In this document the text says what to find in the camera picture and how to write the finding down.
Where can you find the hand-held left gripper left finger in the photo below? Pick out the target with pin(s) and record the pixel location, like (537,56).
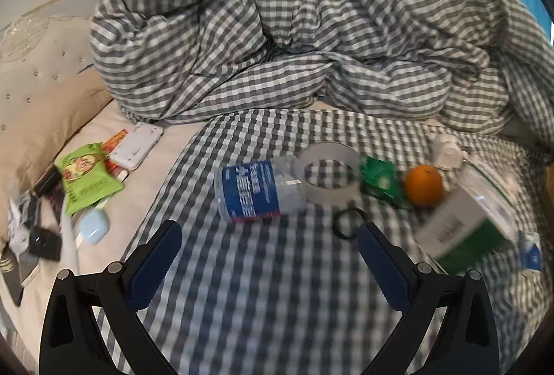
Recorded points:
(156,267)

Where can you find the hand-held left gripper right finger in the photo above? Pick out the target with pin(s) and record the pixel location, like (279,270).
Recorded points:
(385,267)

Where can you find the white and green carton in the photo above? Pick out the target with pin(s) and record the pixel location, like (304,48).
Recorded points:
(458,223)

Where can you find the small green packet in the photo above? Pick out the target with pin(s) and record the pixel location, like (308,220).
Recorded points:
(381,180)

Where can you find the orange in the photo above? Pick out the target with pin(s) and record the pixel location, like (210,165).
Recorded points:
(424,186)

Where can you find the clear tape roll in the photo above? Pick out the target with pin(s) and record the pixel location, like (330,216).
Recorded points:
(329,194)

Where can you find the blue label water bottle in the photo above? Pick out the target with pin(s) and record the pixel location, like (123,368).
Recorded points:
(251,189)

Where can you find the clear zip bag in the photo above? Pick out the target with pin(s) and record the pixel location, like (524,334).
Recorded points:
(493,193)

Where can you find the blue and white sachet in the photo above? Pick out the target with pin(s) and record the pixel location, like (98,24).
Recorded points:
(530,254)

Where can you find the grey checkered flat sheet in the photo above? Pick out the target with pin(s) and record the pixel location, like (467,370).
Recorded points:
(259,271)

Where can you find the green snack packet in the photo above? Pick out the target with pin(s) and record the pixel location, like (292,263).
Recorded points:
(86,180)

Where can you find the black square device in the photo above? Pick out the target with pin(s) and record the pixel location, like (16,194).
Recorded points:
(43,243)

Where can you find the white rectangular device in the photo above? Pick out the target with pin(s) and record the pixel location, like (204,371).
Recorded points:
(134,147)

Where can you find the dark glossy packet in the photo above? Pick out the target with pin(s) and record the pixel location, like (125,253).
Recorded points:
(56,197)

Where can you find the orange packet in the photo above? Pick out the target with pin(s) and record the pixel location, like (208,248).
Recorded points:
(113,141)

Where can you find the small black box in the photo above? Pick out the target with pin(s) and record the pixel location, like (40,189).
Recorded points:
(47,180)

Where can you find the black and white printed packet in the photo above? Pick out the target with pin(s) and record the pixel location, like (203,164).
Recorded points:
(21,215)

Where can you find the beige pillow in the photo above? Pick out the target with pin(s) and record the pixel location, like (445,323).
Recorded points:
(43,132)

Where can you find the cream tufted headboard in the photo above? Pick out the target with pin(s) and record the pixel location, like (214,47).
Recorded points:
(34,67)

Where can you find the grey checkered duvet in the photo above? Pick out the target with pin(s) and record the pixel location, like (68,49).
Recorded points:
(281,33)

